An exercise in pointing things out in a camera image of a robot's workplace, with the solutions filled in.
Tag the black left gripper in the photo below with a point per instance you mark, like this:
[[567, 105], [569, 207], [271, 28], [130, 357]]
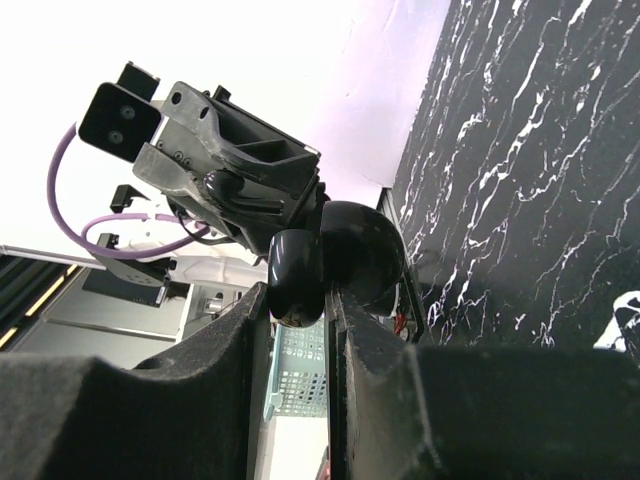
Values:
[[206, 132]]

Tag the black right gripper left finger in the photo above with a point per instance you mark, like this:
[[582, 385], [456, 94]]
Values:
[[192, 411]]

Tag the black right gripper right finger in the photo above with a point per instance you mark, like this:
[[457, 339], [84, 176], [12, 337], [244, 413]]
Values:
[[407, 411]]

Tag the black round earbud case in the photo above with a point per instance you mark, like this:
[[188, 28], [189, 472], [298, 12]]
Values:
[[356, 247]]

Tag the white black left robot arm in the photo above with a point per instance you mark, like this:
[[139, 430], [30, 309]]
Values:
[[164, 242]]

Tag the light blue mesh basket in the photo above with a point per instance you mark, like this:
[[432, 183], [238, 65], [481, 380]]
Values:
[[297, 384]]

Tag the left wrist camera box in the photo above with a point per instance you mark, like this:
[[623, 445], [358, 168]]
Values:
[[120, 118]]

